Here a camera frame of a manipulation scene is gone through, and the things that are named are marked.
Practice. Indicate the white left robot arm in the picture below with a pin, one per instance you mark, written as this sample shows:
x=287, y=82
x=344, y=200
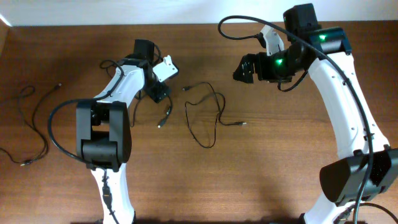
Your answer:
x=103, y=125

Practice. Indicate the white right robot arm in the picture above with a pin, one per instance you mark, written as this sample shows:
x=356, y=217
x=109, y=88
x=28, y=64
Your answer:
x=367, y=165

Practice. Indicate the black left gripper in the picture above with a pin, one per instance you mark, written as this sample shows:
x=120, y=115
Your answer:
x=159, y=93

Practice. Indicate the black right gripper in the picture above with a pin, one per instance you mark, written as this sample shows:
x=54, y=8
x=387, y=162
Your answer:
x=260, y=58

